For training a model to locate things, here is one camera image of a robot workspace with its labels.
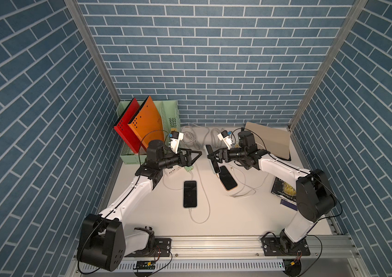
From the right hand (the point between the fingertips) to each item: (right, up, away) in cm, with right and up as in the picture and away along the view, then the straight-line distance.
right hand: (213, 156), depth 83 cm
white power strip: (-24, -9, +11) cm, 28 cm away
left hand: (-6, +2, -7) cm, 10 cm away
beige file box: (+44, +8, +32) cm, 55 cm away
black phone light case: (0, -4, +4) cm, 5 cm away
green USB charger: (-13, -8, +15) cm, 22 cm away
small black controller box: (-29, -45, -11) cm, 55 cm away
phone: (+10, -16, +15) cm, 24 cm away
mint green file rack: (-25, +24, +21) cm, 40 cm away
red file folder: (-43, +14, 0) cm, 46 cm away
